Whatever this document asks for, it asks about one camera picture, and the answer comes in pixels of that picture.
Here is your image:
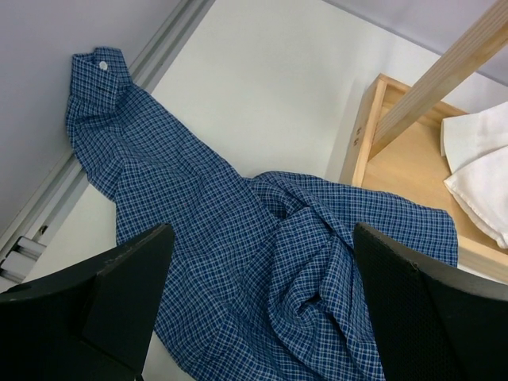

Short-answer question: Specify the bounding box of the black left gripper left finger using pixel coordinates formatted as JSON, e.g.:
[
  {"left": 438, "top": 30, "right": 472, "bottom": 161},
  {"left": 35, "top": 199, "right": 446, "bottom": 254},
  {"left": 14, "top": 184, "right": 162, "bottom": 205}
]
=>
[{"left": 1, "top": 225, "right": 175, "bottom": 380}]

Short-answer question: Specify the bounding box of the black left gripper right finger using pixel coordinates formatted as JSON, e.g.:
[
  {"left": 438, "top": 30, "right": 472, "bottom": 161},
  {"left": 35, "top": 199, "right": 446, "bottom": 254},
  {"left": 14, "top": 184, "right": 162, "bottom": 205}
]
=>
[{"left": 353, "top": 223, "right": 507, "bottom": 380}]

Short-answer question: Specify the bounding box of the blue checked shirt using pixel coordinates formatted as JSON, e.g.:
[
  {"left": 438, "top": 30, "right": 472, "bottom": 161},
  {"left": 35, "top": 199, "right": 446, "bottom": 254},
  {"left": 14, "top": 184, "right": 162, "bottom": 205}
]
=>
[{"left": 66, "top": 47, "right": 458, "bottom": 380}]

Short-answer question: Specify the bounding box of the white shirt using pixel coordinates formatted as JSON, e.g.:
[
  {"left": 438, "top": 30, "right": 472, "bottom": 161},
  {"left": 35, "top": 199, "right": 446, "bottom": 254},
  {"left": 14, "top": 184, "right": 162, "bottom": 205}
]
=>
[{"left": 441, "top": 102, "right": 507, "bottom": 249}]

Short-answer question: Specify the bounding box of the wooden clothes rack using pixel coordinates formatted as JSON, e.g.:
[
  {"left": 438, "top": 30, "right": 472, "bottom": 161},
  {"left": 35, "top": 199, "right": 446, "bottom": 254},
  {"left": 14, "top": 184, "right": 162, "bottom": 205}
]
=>
[{"left": 339, "top": 1, "right": 507, "bottom": 282}]

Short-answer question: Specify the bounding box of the left aluminium frame post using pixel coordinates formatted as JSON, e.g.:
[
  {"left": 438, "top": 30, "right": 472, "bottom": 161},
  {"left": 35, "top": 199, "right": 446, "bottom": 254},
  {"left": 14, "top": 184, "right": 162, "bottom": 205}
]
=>
[{"left": 0, "top": 0, "right": 217, "bottom": 283}]

